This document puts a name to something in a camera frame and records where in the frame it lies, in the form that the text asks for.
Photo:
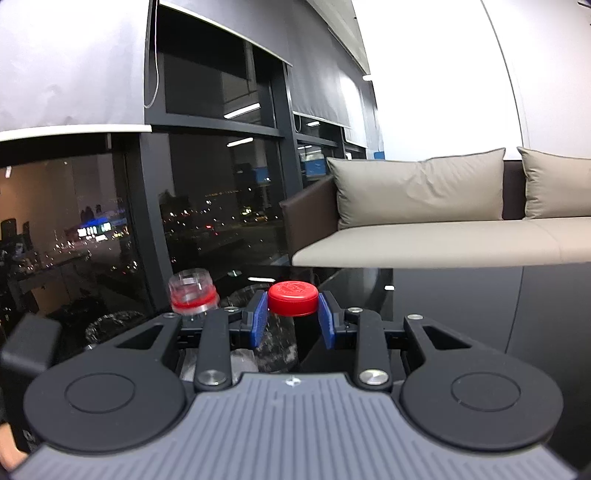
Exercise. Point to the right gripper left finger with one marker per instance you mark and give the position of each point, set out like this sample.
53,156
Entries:
127,391

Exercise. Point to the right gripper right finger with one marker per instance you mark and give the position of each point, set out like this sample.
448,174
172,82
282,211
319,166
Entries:
455,390

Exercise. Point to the clear plastic water bottle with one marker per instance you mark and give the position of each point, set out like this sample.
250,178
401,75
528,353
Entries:
208,362

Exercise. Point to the red bottle cap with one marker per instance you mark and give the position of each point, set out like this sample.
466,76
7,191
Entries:
293,299

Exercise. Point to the person right hand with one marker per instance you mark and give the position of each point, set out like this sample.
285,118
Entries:
10,456

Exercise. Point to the clear glass mug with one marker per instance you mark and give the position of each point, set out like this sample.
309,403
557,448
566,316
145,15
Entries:
277,352

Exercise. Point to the left beige cushion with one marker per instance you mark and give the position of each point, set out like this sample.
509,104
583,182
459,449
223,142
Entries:
443,189

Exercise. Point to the beige cushion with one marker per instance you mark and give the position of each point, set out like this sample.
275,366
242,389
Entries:
443,189
556,186

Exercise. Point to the right beige cushion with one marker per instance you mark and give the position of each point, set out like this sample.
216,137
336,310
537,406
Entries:
556,186

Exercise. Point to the beige brown sofa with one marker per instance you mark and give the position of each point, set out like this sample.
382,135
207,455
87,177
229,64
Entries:
314,239

